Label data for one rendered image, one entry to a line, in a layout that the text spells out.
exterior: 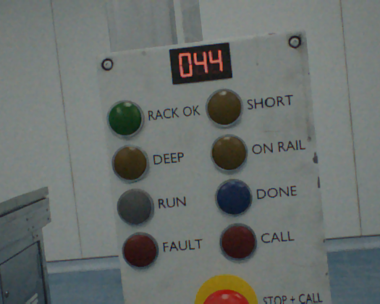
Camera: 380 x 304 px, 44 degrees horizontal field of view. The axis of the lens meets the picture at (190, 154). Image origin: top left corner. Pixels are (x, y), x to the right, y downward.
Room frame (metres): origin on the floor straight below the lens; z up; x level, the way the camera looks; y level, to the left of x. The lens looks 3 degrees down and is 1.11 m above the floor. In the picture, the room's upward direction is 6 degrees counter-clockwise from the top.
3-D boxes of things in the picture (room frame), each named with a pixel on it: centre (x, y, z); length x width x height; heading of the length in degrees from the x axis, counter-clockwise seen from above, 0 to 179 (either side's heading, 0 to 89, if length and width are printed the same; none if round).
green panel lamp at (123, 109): (0.38, 0.05, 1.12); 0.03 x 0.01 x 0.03; 86
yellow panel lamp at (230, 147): (0.38, -0.03, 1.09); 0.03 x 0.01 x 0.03; 86
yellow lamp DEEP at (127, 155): (0.38, 0.05, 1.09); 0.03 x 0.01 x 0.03; 86
